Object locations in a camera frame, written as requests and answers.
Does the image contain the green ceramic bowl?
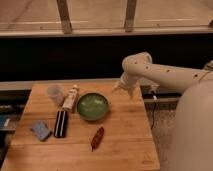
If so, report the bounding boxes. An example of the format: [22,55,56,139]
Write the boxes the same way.
[77,93,109,121]

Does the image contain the blue sponge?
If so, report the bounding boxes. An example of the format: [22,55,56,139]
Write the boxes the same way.
[31,121,52,141]

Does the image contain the white tube bottle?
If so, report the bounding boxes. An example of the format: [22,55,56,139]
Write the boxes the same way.
[62,85,79,111]

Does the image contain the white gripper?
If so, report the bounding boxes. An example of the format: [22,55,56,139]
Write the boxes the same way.
[112,73,138,99]

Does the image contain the black whiteboard eraser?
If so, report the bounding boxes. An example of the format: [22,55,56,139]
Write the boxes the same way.
[54,111,68,138]

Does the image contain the clear plastic cup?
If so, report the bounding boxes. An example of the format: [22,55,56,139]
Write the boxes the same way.
[47,85,64,106]

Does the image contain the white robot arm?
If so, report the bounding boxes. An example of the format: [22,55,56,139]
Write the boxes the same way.
[113,52,213,171]

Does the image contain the red chili pepper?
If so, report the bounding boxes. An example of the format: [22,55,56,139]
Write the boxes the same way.
[91,127,104,150]

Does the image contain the black cable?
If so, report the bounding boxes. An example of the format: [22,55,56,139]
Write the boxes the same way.
[149,90,159,131]

